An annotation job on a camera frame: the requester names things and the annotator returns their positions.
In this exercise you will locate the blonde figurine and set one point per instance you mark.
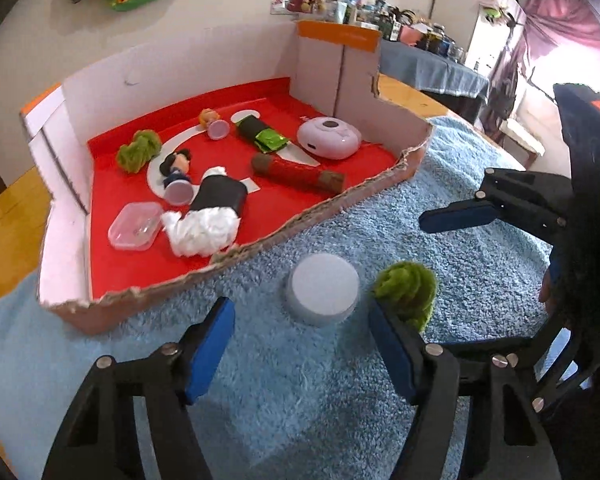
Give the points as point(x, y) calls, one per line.
point(212, 122)

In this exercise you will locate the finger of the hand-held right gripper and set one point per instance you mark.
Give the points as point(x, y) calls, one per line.
point(525, 347)
point(460, 217)

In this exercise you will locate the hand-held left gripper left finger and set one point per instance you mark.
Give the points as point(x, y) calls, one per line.
point(210, 350)

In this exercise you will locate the red stick with brown ends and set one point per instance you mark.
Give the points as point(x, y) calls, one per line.
point(295, 172)

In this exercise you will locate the black tube with white tissue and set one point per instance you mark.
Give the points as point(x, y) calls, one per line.
point(220, 195)

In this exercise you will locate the green fuzzy ball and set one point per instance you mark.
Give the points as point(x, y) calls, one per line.
point(137, 150)
point(405, 287)

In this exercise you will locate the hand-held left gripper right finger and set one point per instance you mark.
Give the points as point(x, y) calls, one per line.
point(392, 355)

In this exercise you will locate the blue fluffy blanket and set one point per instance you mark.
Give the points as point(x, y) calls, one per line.
point(290, 385)

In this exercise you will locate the black packet with green foil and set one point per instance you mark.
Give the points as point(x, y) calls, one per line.
point(252, 130)

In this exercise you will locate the orange cardboard box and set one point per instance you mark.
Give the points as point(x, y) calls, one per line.
point(105, 260)

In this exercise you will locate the pink round device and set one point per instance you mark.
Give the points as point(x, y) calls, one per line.
point(330, 137)

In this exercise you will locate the white round jar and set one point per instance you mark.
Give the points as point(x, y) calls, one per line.
point(322, 285)

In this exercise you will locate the white wardrobe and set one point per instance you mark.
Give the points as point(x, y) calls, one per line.
point(460, 0)

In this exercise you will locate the dark-haired figurine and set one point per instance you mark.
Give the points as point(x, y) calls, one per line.
point(177, 170)

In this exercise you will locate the wooden stool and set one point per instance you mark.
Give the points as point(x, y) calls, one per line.
point(522, 137)

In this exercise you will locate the clutter of bottles and boxes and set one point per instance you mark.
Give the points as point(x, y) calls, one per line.
point(405, 20)

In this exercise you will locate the side table with grey cloth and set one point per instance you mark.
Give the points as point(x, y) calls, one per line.
point(430, 72)

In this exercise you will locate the pink curtain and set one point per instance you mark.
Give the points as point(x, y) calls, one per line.
point(570, 15)

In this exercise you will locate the green hanging toy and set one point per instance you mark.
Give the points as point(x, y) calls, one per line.
point(495, 11)

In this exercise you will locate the clear plastic box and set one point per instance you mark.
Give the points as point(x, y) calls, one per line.
point(132, 225)

